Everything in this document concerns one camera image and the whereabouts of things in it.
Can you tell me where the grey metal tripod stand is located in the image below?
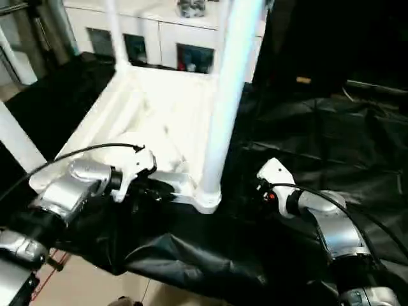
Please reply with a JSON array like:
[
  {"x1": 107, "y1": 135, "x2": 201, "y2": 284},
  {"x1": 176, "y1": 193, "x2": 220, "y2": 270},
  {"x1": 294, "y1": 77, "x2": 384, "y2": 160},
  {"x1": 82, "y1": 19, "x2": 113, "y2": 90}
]
[{"x1": 0, "y1": 0, "x2": 73, "y2": 71}]

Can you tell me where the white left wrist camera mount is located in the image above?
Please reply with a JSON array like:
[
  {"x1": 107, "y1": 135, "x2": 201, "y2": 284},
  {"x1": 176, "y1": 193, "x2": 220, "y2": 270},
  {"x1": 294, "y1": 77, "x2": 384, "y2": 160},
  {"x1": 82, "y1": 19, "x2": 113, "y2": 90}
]
[{"x1": 111, "y1": 148, "x2": 157, "y2": 202}]

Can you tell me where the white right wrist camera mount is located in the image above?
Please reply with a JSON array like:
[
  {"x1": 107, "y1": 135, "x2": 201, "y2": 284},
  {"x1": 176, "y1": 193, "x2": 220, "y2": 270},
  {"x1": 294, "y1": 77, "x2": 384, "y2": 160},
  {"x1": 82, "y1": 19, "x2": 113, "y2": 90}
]
[{"x1": 256, "y1": 157, "x2": 303, "y2": 219}]

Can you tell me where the white sideboard cabinet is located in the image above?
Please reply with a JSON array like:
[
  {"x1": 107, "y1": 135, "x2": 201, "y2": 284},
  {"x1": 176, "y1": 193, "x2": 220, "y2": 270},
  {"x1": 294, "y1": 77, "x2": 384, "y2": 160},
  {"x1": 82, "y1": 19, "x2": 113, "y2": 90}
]
[{"x1": 63, "y1": 0, "x2": 267, "y2": 84}]

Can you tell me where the black metal rod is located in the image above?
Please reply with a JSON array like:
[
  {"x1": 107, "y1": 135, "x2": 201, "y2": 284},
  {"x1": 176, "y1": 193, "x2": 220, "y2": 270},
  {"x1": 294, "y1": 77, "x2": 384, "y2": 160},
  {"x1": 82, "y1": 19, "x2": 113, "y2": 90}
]
[{"x1": 346, "y1": 79, "x2": 408, "y2": 95}]

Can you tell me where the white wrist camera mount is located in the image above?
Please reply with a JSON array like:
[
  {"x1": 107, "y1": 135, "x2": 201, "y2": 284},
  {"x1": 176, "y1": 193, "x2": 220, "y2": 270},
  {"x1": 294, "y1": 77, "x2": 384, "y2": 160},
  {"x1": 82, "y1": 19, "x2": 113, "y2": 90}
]
[
  {"x1": 111, "y1": 148, "x2": 157, "y2": 202},
  {"x1": 256, "y1": 157, "x2": 303, "y2": 219}
]

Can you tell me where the black speaker cabinet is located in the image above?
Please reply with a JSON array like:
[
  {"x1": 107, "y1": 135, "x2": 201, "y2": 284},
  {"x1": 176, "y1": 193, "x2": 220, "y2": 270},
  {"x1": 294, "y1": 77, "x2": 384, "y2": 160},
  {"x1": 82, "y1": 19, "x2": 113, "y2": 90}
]
[{"x1": 254, "y1": 0, "x2": 348, "y2": 95}]

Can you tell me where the black plastic mat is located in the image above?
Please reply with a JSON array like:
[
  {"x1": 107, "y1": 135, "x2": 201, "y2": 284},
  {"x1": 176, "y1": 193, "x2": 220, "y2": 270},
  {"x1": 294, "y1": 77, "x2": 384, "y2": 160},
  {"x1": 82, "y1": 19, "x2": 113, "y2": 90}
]
[{"x1": 0, "y1": 52, "x2": 408, "y2": 306}]

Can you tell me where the white plastic table top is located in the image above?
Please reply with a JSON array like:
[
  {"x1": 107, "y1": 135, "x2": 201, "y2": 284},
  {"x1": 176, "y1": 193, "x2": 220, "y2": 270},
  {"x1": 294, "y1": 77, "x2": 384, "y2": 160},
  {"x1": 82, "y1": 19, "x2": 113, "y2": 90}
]
[{"x1": 28, "y1": 63, "x2": 223, "y2": 215}]

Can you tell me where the dark bag of small parts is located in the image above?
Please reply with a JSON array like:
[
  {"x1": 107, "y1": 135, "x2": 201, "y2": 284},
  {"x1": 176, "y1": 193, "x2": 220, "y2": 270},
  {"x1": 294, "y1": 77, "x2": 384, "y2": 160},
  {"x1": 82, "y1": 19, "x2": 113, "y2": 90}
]
[{"x1": 178, "y1": 0, "x2": 207, "y2": 18}]

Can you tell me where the white slanted pipe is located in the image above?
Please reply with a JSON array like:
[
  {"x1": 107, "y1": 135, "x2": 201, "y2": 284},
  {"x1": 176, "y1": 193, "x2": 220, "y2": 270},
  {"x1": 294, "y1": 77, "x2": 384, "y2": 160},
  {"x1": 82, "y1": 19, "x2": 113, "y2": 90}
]
[{"x1": 0, "y1": 30, "x2": 38, "y2": 85}]

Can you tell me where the black metal floor frame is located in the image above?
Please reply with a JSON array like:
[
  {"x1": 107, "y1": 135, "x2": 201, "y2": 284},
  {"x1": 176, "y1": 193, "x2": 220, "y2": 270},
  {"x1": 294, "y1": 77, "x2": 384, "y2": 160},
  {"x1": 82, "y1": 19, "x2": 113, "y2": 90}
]
[{"x1": 47, "y1": 254, "x2": 66, "y2": 273}]

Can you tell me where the red wire hanger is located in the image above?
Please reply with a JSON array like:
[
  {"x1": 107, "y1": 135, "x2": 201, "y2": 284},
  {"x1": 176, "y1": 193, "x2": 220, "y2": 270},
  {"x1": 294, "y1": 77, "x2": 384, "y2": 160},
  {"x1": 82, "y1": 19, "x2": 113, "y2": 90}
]
[{"x1": 31, "y1": 251, "x2": 68, "y2": 300}]

